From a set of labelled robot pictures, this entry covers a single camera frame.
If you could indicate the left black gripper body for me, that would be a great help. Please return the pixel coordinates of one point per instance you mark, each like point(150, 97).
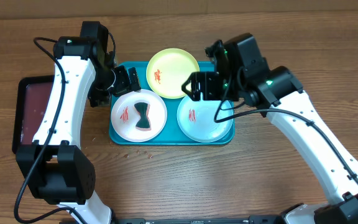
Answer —
point(106, 81)

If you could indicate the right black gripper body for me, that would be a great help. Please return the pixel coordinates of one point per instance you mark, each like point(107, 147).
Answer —
point(227, 90)

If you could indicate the white plate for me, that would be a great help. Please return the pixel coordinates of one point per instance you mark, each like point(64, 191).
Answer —
point(124, 116)

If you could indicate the green and red sponge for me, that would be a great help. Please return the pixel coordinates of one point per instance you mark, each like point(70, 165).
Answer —
point(142, 110)

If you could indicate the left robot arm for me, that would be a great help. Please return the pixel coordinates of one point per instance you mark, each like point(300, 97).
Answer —
point(53, 165)

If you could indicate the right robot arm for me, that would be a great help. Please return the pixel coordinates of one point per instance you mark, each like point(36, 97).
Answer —
point(242, 74)

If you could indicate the teal plastic tray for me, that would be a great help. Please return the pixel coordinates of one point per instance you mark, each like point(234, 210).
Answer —
point(171, 134)

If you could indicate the black tray with maroon inside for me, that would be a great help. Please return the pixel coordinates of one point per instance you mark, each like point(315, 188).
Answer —
point(32, 100)

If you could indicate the light blue plate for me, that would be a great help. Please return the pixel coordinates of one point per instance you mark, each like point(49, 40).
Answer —
point(196, 121)

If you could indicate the yellow-green plate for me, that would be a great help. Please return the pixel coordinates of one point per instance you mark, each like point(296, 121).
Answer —
point(168, 69)

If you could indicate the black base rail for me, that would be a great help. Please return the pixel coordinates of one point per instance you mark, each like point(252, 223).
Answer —
point(194, 221)

